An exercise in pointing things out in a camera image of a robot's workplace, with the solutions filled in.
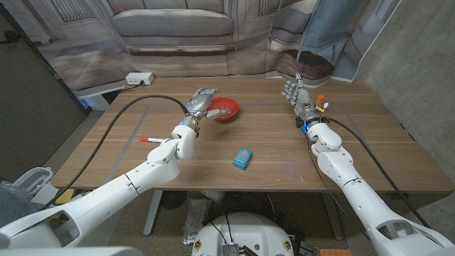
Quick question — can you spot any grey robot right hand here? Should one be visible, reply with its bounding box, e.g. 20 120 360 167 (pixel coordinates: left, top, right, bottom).
282 73 321 124

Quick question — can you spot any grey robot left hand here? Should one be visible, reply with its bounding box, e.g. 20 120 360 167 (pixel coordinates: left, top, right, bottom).
183 87 232 124

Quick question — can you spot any red bowl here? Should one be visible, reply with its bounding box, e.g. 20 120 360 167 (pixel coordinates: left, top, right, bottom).
207 96 240 124

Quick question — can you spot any white power strip box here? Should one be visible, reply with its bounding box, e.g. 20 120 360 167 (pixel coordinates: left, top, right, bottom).
125 72 155 86

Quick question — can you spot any blue sponge block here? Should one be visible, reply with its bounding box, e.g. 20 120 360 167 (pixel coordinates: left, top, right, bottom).
232 147 253 171

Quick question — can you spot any printed sofa room backdrop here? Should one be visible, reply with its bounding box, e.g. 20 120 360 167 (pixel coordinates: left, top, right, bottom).
21 0 402 93

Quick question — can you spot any white plastic device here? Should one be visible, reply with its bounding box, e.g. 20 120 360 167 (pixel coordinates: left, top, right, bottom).
199 190 227 204

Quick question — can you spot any black round floor fan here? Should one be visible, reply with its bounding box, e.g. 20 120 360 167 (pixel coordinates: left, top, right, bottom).
160 191 188 210

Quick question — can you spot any clear plastic bag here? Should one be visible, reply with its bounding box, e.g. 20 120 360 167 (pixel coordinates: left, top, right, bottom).
183 198 214 246

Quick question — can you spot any grey table leg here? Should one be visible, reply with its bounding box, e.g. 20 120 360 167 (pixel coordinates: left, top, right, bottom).
321 192 345 241
143 190 164 237

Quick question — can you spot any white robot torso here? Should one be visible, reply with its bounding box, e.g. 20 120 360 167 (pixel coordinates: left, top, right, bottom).
191 212 295 256

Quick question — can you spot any orange box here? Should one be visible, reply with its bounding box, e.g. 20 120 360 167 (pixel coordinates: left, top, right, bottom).
319 248 353 256

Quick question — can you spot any yellow black object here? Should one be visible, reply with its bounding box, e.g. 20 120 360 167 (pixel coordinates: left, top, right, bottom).
53 188 76 206

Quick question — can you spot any white plastic bin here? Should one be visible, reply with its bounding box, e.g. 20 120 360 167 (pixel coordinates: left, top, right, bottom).
11 166 54 197

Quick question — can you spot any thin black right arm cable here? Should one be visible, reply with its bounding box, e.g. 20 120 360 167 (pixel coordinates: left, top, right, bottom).
304 133 371 242

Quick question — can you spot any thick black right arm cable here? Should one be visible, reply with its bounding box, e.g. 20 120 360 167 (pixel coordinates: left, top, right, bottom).
321 117 430 229

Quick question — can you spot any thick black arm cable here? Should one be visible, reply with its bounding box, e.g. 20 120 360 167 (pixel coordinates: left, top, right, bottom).
37 94 189 211
321 117 430 229

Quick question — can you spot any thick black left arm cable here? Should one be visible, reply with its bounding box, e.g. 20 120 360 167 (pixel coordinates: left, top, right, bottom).
37 94 189 211

